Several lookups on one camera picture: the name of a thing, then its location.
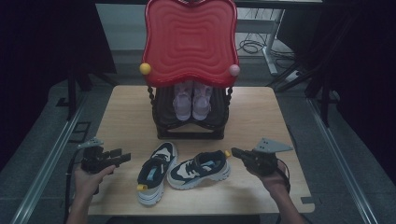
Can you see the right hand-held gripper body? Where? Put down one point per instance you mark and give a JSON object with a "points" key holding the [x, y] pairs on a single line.
{"points": [[263, 161]]}

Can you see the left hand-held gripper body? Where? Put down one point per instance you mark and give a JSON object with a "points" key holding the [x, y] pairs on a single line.
{"points": [[95, 161]]}

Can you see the black and white child sneaker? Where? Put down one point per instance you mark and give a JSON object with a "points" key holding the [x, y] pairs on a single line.
{"points": [[155, 174], [193, 172]]}

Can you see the purple child sandal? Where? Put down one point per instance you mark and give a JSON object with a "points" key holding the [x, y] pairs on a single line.
{"points": [[202, 105], [183, 105]]}

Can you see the red and black shoe rack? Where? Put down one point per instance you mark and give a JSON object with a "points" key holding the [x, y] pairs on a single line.
{"points": [[190, 40]]}

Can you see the person's left hand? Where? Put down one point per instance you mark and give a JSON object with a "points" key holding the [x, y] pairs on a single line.
{"points": [[87, 183]]}

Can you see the person's right hand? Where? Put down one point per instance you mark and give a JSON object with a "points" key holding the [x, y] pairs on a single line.
{"points": [[275, 182]]}

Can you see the black metal stand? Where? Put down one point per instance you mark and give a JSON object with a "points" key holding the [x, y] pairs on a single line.
{"points": [[72, 99], [325, 105]]}

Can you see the white power strip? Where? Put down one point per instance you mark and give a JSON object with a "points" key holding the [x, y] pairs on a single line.
{"points": [[294, 75]]}

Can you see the black curtain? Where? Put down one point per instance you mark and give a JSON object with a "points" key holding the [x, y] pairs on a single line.
{"points": [[367, 77], [37, 62]]}

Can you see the metal floor rail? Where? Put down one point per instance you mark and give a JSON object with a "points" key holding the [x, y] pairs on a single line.
{"points": [[46, 168], [342, 168]]}

